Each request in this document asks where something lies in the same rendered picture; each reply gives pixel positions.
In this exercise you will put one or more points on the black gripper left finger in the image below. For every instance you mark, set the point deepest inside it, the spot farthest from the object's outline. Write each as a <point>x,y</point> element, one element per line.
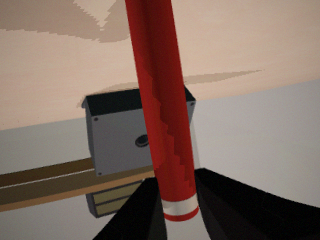
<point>140,218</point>

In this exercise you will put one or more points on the grey square panel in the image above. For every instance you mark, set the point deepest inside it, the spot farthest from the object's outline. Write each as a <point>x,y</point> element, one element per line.
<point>117,134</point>

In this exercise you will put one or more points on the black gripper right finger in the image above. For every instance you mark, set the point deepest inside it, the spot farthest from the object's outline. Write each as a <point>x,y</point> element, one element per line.
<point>234,211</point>

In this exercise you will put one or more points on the red peg with white band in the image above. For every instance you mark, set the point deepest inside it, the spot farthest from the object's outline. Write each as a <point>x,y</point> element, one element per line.
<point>162,90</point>

